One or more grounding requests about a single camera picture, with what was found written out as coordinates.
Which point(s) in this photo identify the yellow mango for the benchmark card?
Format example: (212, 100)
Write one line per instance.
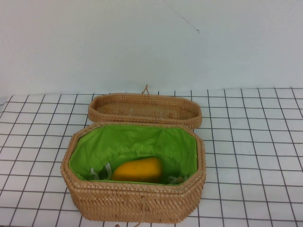
(139, 171)

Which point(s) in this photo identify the woven rattan basket lid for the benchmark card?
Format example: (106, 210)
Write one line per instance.
(142, 106)

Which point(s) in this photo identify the green fabric basket liner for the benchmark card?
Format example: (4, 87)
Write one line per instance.
(132, 142)

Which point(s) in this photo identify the woven rattan basket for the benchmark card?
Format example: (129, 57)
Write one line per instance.
(106, 203)

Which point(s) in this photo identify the rattan lid loop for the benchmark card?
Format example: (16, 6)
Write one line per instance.
(146, 88)

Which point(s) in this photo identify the white checked tablecloth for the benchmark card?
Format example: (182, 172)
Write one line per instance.
(248, 153)

